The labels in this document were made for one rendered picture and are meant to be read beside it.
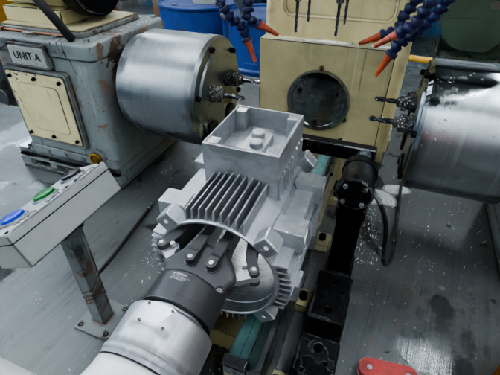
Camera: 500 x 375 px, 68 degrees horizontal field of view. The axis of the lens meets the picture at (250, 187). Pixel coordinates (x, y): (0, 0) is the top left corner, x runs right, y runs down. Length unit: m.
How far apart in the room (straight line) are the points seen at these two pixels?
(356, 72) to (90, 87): 0.58
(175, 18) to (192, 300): 2.54
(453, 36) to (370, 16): 3.93
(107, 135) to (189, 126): 0.22
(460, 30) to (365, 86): 4.02
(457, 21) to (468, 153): 4.20
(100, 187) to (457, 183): 0.59
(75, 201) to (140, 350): 0.27
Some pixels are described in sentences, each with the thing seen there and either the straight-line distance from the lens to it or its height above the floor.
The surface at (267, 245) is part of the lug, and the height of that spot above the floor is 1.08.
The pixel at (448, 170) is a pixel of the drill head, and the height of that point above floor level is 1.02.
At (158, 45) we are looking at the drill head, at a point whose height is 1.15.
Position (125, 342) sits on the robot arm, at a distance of 0.35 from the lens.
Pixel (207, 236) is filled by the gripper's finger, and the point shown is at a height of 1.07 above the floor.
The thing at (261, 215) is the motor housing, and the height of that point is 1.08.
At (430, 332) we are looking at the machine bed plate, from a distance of 0.74.
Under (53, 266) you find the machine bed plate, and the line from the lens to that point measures 0.86.
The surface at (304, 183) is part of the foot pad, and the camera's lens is 0.51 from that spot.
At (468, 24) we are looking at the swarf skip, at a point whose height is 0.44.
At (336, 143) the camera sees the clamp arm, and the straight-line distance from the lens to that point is 0.71.
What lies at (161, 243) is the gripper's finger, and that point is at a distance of 0.44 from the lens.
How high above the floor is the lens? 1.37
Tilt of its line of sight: 36 degrees down
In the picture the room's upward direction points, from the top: straight up
